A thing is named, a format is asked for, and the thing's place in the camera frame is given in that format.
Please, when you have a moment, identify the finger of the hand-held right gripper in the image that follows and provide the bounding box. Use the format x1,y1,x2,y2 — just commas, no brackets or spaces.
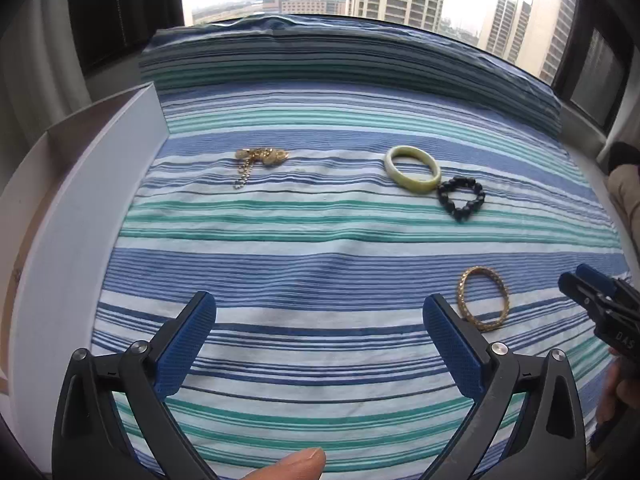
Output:
574,263,623,293
558,272,608,322

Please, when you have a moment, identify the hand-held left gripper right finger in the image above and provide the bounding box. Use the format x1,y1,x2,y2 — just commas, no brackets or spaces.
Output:
422,294,588,480

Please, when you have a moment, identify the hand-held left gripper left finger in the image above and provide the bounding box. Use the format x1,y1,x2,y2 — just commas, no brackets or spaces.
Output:
51,291,218,480

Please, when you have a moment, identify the white box with brown bottom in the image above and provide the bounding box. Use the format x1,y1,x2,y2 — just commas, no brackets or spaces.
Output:
0,82,173,476

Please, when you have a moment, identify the person's right hand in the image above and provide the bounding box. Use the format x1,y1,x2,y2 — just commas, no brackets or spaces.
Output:
596,355,632,427

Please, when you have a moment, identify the person's left hand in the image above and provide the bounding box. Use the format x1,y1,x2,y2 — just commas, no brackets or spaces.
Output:
234,447,327,480

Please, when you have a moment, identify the gold bangle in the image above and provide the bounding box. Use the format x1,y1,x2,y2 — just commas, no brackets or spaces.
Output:
456,266,510,332

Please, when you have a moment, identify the beige cushion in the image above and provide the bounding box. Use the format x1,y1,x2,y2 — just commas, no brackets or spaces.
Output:
606,162,640,256

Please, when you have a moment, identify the dark purple cloth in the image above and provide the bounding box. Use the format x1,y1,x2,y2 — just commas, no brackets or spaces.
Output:
608,141,640,177

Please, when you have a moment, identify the striped blue green blanket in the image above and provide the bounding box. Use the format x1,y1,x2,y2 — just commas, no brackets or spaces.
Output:
97,79,626,476

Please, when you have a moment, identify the pale green jade bangle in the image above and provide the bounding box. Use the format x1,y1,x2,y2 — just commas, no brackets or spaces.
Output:
384,145,442,194

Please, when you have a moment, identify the white curtain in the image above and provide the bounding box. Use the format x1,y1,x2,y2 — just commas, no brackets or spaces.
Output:
595,0,640,162
0,0,97,127

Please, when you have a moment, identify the striped blue pillow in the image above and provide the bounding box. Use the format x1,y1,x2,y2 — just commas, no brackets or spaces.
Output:
137,14,562,136

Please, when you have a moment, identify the low brown building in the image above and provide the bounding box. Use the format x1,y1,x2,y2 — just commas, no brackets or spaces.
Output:
262,0,349,17

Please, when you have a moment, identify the black bead bracelet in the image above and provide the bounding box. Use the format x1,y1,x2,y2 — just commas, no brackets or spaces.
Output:
436,177,486,224

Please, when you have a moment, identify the gold chain bracelet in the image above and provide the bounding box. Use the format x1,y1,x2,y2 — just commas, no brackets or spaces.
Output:
232,146,292,191

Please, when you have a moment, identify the dark window frame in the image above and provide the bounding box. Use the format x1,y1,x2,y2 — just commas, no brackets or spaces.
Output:
66,0,187,75
550,0,630,134

